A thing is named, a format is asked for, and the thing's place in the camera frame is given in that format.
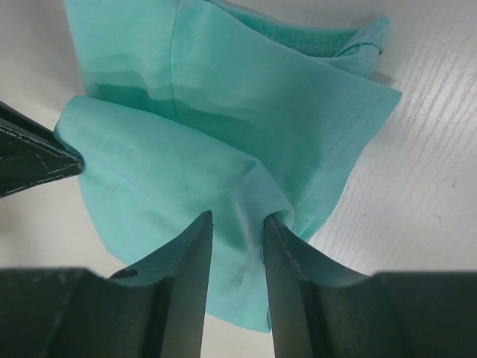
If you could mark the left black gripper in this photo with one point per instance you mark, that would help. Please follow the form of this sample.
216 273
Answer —
30 155

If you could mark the teal t-shirt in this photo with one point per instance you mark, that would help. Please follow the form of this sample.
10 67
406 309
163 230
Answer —
194 106

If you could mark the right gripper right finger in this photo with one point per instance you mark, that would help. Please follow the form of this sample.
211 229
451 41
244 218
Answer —
320 308

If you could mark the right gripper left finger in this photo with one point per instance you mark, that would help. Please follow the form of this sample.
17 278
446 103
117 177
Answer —
153 308

